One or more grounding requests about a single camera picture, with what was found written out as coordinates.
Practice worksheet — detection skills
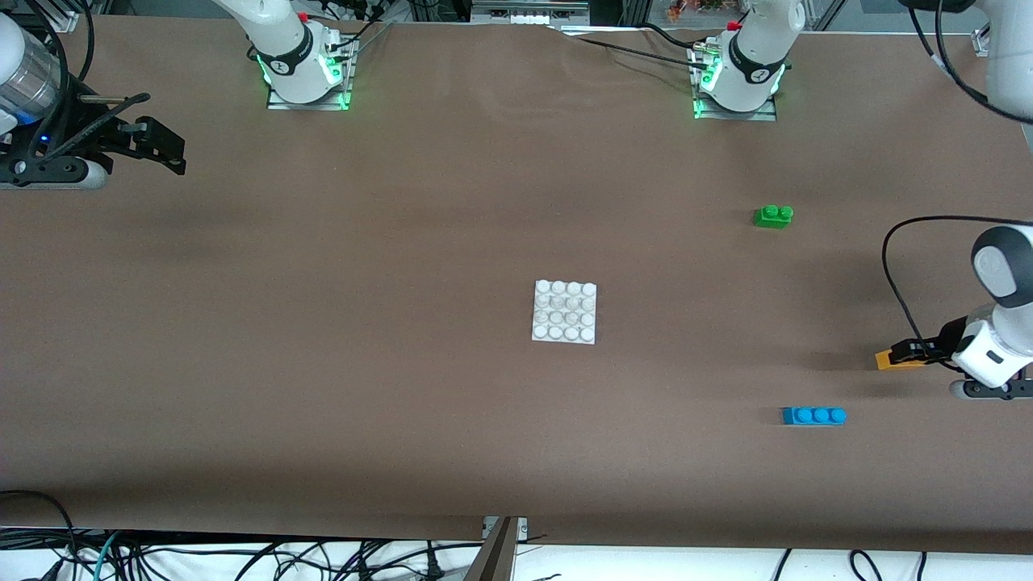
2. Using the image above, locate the yellow two-stud block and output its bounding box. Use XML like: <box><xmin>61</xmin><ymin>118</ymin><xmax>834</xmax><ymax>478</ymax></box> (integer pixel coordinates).
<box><xmin>876</xmin><ymin>347</ymin><xmax>927</xmax><ymax>371</ymax></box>

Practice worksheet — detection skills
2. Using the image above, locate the white studded base plate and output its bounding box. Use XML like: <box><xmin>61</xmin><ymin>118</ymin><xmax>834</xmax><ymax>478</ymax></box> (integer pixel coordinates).
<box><xmin>531</xmin><ymin>279</ymin><xmax>598</xmax><ymax>346</ymax></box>

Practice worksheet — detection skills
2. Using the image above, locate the blue three-stud block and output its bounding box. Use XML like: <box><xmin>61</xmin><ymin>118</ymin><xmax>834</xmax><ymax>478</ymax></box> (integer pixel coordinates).
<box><xmin>781</xmin><ymin>406</ymin><xmax>848</xmax><ymax>427</ymax></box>

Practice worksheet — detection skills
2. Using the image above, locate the brown table cover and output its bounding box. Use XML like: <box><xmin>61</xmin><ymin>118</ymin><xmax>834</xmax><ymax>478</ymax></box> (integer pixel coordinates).
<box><xmin>0</xmin><ymin>15</ymin><xmax>1033</xmax><ymax>558</ymax></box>

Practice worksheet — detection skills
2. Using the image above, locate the white power strip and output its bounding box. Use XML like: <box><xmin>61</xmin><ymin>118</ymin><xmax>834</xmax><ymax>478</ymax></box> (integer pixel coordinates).
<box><xmin>470</xmin><ymin>0</ymin><xmax>592</xmax><ymax>27</ymax></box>

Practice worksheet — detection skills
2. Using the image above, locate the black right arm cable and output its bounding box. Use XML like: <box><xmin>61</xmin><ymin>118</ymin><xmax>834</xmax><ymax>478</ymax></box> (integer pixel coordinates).
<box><xmin>24</xmin><ymin>0</ymin><xmax>95</xmax><ymax>158</ymax></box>

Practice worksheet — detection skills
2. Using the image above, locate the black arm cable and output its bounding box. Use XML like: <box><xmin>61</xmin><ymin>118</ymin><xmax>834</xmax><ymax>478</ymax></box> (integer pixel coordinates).
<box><xmin>24</xmin><ymin>0</ymin><xmax>95</xmax><ymax>158</ymax></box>
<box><xmin>882</xmin><ymin>0</ymin><xmax>1033</xmax><ymax>360</ymax></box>

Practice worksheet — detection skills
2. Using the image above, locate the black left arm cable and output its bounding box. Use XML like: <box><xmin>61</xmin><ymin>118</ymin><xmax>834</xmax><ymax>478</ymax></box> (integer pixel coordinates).
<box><xmin>882</xmin><ymin>0</ymin><xmax>1033</xmax><ymax>360</ymax></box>

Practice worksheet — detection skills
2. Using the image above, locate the black base cable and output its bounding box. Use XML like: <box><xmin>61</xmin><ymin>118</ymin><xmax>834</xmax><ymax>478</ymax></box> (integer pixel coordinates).
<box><xmin>636</xmin><ymin>22</ymin><xmax>709</xmax><ymax>49</ymax></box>
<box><xmin>332</xmin><ymin>18</ymin><xmax>396</xmax><ymax>61</ymax></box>
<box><xmin>575</xmin><ymin>35</ymin><xmax>701</xmax><ymax>65</ymax></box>

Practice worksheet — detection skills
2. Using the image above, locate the black looped floor cable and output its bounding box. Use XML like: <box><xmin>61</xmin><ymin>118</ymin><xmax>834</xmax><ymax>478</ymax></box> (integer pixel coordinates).
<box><xmin>0</xmin><ymin>490</ymin><xmax>79</xmax><ymax>581</ymax></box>

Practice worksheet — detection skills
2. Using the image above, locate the teal floor cable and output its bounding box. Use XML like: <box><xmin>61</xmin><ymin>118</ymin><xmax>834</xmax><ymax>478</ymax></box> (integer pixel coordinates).
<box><xmin>91</xmin><ymin>531</ymin><xmax>122</xmax><ymax>581</ymax></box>

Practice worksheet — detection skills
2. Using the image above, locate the aluminium frame post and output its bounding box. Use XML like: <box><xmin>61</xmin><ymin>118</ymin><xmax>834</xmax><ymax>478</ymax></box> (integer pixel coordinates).
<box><xmin>464</xmin><ymin>516</ymin><xmax>529</xmax><ymax>581</ymax></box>

